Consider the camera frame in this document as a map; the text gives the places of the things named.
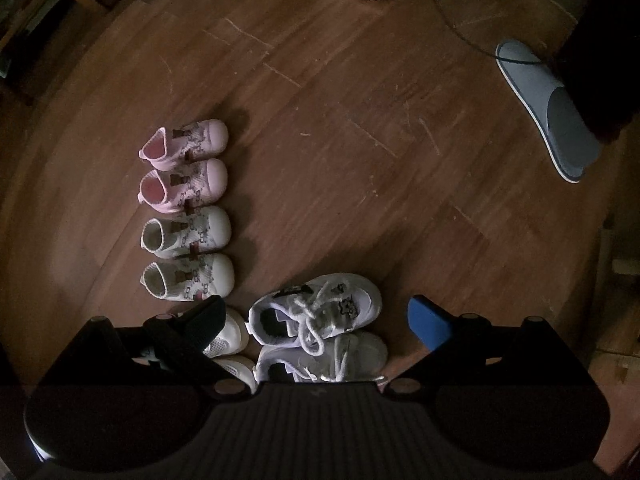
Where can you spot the light wooden furniture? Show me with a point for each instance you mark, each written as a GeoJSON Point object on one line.
{"type": "Point", "coordinates": [617, 310]}

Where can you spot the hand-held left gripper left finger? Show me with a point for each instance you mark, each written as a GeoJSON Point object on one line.
{"type": "Point", "coordinates": [202, 322]}

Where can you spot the cream patterned baby shoe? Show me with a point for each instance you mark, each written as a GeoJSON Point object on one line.
{"type": "Point", "coordinates": [200, 230]}
{"type": "Point", "coordinates": [205, 277]}

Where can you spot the grey slipper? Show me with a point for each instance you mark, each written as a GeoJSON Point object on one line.
{"type": "Point", "coordinates": [550, 110]}

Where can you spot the grey white laced sneaker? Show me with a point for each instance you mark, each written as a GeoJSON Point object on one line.
{"type": "Point", "coordinates": [330, 305]}
{"type": "Point", "coordinates": [350, 357]}

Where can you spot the person's dark trouser leg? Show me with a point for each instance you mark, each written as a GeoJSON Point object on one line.
{"type": "Point", "coordinates": [605, 35]}

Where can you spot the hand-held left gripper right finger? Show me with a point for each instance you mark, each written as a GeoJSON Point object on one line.
{"type": "Point", "coordinates": [429, 322]}

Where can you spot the pink patterned baby shoe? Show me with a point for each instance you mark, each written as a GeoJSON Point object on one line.
{"type": "Point", "coordinates": [190, 142]}
{"type": "Point", "coordinates": [192, 185]}

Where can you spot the white mesh velcro shoe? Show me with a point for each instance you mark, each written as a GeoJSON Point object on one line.
{"type": "Point", "coordinates": [236, 372]}
{"type": "Point", "coordinates": [231, 332]}

